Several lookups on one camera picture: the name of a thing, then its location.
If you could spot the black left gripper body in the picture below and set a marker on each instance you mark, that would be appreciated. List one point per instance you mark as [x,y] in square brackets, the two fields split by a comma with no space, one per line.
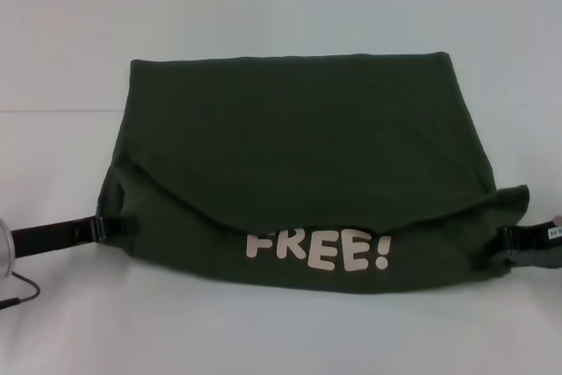
[52,234]

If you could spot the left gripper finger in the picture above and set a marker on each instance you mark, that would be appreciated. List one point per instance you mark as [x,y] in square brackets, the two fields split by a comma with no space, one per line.
[116,235]
[118,223]

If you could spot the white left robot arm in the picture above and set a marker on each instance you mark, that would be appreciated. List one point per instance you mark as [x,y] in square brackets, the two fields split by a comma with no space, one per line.
[5,247]

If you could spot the dark green t-shirt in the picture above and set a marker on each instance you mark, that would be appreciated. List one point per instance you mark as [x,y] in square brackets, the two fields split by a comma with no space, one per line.
[307,151]

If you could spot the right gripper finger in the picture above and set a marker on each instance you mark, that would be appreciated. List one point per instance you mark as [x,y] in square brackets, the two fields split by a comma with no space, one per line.
[505,256]
[507,235]

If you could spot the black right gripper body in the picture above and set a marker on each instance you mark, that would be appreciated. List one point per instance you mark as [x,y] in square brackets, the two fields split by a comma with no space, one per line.
[540,245]

